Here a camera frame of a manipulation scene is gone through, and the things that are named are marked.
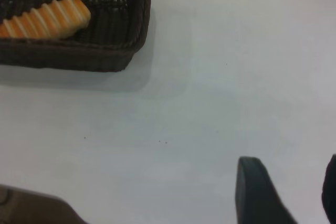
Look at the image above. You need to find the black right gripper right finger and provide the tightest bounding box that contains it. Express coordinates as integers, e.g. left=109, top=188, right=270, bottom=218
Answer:
left=321, top=153, right=336, bottom=224

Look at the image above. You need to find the black woven wicker basket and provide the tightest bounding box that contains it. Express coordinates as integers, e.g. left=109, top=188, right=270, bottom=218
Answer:
left=0, top=0, right=154, bottom=73

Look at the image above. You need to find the orange ridged bread loaf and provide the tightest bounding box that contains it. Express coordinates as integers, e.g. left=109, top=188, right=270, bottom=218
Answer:
left=0, top=0, right=92, bottom=39

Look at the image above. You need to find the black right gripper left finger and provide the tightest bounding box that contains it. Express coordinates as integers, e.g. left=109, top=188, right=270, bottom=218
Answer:
left=235, top=156, right=299, bottom=224

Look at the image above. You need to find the dark grey blurred casing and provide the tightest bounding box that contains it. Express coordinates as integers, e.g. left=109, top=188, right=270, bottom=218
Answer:
left=0, top=184, right=89, bottom=224

